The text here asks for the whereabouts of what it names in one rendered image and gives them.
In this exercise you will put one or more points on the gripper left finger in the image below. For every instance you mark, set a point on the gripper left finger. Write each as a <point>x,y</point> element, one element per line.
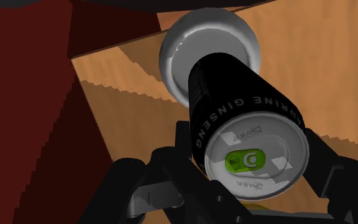
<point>163,169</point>

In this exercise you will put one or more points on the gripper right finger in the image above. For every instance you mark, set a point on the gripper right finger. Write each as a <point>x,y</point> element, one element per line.
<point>349,183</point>

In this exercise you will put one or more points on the black drink can green tab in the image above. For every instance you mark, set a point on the black drink can green tab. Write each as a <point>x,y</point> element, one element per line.
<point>228,93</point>

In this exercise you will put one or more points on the white bowl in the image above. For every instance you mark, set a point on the white bowl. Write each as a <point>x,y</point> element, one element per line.
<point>209,37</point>

